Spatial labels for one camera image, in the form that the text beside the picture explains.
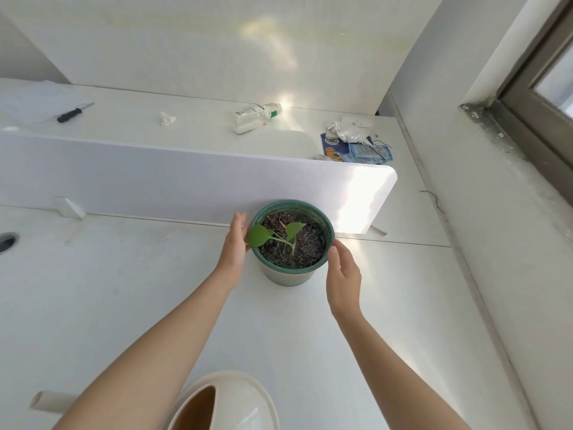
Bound person's left hand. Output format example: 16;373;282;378
215;212;251;289

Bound person's right hand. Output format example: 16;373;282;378
326;239;362;320

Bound green plastic flower pot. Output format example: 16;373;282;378
247;200;335;287

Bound person's right forearm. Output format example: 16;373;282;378
333;308;472;430

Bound person's left forearm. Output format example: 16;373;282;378
51;269;239;430

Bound small green leafy seedling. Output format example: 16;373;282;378
245;221;307;258

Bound dark potting soil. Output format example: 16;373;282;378
259;211;326;269

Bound white desk divider panel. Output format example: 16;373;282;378
0;130;398;235

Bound blue printed packet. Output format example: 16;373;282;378
321;133;351;162

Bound white bottle with green cap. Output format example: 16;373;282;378
234;103;284;122

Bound clear blue plastic packet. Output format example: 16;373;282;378
347;142;394;165

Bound crumpled white plastic bag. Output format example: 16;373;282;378
326;116;374;144

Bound beige watering can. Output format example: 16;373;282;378
30;371;292;430

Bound white paper sheet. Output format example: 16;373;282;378
0;80;88;127

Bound white divider bracket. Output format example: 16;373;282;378
54;197;87;220

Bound black handled knife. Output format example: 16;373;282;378
57;102;95;123

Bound grey window frame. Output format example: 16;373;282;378
461;0;573;193

